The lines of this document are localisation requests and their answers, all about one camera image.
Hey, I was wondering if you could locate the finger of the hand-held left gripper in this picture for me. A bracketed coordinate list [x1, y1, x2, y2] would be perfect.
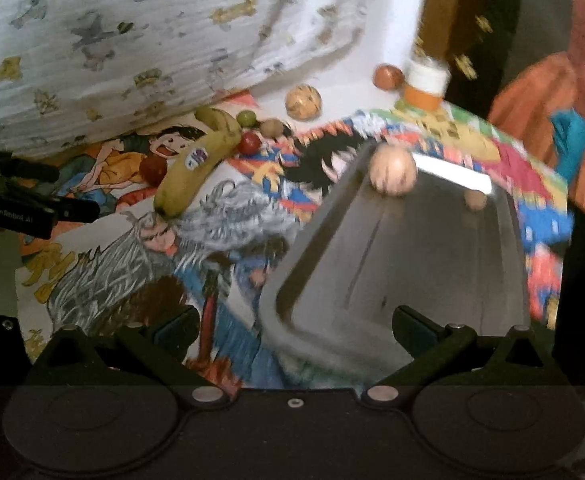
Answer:
[51, 198, 101, 223]
[1, 160, 62, 184]

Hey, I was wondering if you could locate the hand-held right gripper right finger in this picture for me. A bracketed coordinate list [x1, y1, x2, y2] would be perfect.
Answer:
[359, 304, 561, 407]

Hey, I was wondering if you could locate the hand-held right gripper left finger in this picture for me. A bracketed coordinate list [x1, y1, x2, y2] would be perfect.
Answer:
[30, 304, 236, 407]

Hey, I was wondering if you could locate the metal tray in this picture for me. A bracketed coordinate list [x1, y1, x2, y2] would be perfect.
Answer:
[258, 137, 533, 366]

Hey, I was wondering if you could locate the red cherry tomato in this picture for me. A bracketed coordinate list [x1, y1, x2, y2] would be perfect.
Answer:
[139, 156, 169, 185]
[236, 131, 262, 157]

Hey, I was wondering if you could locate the yellow banana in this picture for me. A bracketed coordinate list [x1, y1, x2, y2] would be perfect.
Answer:
[153, 106, 243, 220]

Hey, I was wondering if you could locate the colourful cartoon printed cloth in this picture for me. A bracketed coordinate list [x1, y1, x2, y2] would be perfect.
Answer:
[17, 92, 573, 391]

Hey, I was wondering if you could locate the plain beige round fruit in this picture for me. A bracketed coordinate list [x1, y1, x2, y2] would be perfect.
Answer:
[369, 147, 417, 196]

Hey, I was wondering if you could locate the orange and white jar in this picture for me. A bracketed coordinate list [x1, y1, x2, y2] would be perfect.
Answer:
[402, 57, 450, 110]

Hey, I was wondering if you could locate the striped beige round fruit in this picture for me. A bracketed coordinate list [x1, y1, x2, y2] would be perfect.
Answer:
[285, 84, 321, 121]

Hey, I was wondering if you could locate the red-brown apple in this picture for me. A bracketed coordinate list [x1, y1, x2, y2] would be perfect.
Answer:
[373, 63, 405, 92]

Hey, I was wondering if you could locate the yellow flower twig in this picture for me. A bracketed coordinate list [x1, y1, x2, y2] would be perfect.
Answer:
[412, 12, 493, 78]

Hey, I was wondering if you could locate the brown wooden post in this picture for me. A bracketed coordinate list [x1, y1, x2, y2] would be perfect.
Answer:
[422, 0, 478, 66]

